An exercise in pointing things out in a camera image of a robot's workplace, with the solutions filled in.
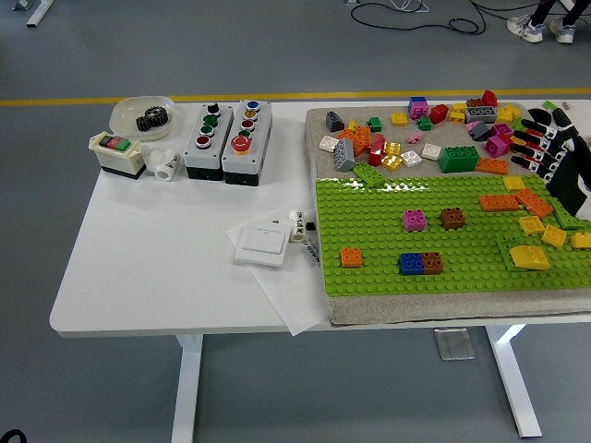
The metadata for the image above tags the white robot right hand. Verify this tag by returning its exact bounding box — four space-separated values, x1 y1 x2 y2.
510 108 591 219

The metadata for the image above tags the brown two-by-two brick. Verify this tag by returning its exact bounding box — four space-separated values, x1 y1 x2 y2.
421 251 445 276
439 207 467 231

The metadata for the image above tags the magenta two-by-two brick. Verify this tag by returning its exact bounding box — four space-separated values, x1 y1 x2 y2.
401 208 428 233

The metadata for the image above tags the blue two-by-two brick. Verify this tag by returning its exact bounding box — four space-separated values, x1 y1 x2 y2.
399 251 426 276

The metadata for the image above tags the green studded baseplate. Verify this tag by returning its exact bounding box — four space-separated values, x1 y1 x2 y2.
313 173 591 297

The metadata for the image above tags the long green plate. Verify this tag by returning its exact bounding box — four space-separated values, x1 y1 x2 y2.
549 193 591 231

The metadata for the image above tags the orange two-by-four brick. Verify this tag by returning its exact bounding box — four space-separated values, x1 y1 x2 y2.
475 157 509 175
478 194 521 212
513 187 554 219

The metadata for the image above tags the large magenta brick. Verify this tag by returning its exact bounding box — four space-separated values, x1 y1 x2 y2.
484 135 512 158

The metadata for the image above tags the yellow brick pile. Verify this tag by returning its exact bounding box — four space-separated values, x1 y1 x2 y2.
495 103 523 125

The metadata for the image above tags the yellow curved slope brick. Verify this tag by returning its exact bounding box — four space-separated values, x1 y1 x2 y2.
507 244 551 270

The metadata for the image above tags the green square plate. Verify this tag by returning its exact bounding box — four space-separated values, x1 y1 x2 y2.
496 233 553 273

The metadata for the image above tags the grey brick with rings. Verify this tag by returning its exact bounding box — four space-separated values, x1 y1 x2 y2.
464 105 499 124

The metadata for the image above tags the large tall green brick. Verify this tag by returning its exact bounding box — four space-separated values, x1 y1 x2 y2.
438 145 480 174

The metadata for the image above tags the person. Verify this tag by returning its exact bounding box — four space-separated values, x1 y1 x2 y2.
506 0 591 45

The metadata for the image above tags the large red brick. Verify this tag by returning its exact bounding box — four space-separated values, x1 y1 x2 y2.
368 133 387 167

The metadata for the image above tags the green two-by-four plate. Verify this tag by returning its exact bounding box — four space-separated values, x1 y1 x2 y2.
352 162 388 189

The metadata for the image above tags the metal floor plate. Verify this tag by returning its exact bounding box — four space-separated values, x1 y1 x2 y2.
432 327 476 361

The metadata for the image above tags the orange brick cluster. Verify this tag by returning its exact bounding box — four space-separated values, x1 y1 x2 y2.
336 125 373 156

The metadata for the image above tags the white table leg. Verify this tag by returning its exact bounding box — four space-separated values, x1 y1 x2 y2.
484 324 542 438
170 332 205 443

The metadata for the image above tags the light grey two-by-four brick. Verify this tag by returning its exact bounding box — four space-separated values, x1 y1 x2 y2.
332 137 356 172

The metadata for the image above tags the orange two-by-two brick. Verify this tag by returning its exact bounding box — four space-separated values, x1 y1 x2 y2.
340 246 364 269

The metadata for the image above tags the grey-brown mat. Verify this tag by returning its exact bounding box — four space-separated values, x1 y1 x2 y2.
304 102 591 328

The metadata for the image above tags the white printed label strip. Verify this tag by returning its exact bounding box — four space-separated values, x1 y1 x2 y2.
299 230 323 271

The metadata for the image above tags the white paper sheet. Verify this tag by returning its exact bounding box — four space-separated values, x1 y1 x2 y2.
224 216 332 337

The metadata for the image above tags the grey emergency-stop control box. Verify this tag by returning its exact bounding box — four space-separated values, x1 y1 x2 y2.
221 99 273 187

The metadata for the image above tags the grey four-button control box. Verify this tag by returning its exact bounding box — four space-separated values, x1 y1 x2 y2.
183 102 235 181

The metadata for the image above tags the white pipe tee fitting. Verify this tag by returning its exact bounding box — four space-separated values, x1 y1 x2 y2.
143 148 181 182

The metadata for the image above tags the black metal gear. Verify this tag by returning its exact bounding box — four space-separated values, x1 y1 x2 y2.
135 105 169 135

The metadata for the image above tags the white plastic dish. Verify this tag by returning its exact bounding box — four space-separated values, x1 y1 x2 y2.
108 95 177 142

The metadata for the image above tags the white desk foot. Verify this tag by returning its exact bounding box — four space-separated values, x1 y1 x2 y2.
13 0 56 28

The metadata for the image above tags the white floor cable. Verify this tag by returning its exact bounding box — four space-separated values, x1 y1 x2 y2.
390 0 433 13

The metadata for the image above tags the white wall switch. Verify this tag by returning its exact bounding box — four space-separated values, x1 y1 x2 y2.
234 220 291 268

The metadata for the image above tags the cream red-green switch box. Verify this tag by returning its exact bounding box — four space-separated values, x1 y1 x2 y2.
88 130 147 182

